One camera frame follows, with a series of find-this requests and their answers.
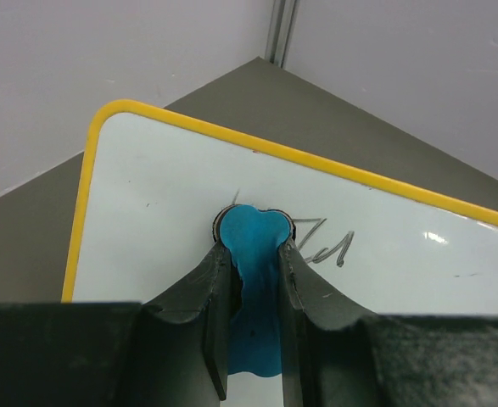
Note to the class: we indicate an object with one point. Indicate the yellow framed whiteboard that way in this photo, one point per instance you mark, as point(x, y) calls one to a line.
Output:
point(153, 185)

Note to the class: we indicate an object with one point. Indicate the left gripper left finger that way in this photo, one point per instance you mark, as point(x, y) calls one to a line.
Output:
point(179, 348)

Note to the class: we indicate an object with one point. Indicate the corner aluminium wall profile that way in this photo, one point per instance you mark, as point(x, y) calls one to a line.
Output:
point(283, 16)

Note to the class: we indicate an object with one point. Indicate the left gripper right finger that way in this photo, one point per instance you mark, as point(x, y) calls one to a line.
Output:
point(326, 351)

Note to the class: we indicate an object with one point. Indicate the blue eraser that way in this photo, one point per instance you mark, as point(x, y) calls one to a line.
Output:
point(253, 237)

